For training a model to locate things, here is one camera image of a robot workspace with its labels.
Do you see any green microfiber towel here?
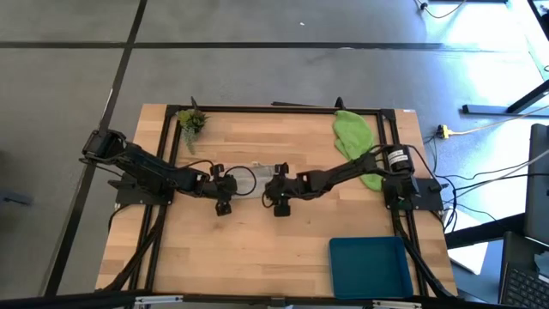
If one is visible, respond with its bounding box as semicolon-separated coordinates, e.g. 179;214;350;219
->
333;110;385;193

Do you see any dark floor object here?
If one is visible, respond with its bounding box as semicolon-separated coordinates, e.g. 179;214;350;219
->
0;188;33;208

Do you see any potted artificial green plant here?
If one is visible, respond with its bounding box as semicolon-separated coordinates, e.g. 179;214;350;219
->
176;107;210;156

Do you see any cable with black plug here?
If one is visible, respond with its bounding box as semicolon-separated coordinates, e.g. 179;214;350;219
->
413;0;468;21

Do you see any dark laptop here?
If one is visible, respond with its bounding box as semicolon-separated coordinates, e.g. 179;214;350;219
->
497;231;549;309

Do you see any dark desk monitor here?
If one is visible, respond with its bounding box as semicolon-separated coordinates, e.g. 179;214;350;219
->
523;123;549;247

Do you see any teal plastic tray basket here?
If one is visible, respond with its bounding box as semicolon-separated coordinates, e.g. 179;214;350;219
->
328;235;415;300

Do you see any black desk leg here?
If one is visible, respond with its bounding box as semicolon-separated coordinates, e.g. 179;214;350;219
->
462;78;549;118
445;211;527;251

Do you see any black overhead rig bar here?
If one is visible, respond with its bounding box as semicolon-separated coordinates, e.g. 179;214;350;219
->
0;290;549;309

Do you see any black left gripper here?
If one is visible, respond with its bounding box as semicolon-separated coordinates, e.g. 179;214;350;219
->
195;162;239;217

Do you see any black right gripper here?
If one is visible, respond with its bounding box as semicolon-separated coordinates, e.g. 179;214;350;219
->
262;161;304;218

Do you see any grey microfiber towel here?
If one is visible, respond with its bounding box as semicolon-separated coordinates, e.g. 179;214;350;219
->
222;161;281;200

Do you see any cream floor cable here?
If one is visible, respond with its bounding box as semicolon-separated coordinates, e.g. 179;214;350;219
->
448;103;549;137

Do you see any black aluminium table frame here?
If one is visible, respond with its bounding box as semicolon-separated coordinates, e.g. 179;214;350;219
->
100;96;458;301

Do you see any white paper sheet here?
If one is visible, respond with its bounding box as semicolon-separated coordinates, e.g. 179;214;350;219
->
445;209;491;276

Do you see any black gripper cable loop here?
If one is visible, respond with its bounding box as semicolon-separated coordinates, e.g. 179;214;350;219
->
224;164;259;198

